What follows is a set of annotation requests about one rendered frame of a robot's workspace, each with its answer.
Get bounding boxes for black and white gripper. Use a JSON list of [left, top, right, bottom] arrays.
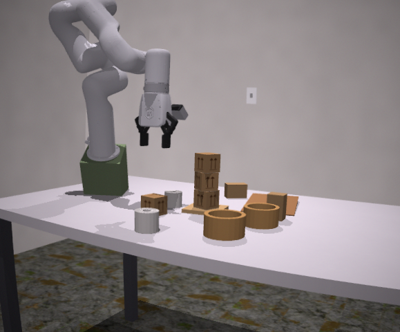
[[135, 92, 178, 148]]

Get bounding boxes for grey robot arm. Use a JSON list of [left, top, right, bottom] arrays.
[[48, 0, 171, 161]]

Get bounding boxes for brown wooden ring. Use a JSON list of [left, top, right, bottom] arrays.
[[243, 203, 280, 230], [203, 209, 246, 241]]

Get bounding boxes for square wooden board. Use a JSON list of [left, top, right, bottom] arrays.
[[182, 203, 229, 215]]

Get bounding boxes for brown rectangular board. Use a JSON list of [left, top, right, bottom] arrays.
[[245, 193, 298, 216]]

